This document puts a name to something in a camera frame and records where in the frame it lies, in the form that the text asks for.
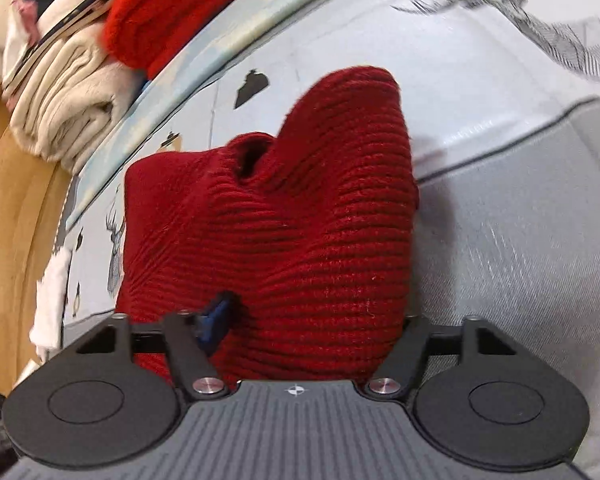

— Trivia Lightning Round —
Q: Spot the bright red folded blanket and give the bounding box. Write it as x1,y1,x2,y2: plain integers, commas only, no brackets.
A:
104,0,234,79

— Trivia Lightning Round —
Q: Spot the grey printed bed sheet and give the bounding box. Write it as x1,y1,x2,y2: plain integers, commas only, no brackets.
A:
58,0,600,479

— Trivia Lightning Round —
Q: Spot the small white cloth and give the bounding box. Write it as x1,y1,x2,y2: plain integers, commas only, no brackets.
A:
29,247,72,362

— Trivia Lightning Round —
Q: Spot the wooden bed frame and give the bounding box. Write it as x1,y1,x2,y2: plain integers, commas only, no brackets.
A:
0,91,70,394

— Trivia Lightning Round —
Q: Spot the stack of folded clothes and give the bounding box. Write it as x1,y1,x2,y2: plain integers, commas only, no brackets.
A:
0,0,146,111

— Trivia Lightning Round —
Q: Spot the dark red knit sweater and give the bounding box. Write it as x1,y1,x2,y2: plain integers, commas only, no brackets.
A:
117,66,418,382

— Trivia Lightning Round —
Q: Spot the cream folded blanket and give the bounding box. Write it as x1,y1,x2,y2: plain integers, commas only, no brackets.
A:
9,23,144,174

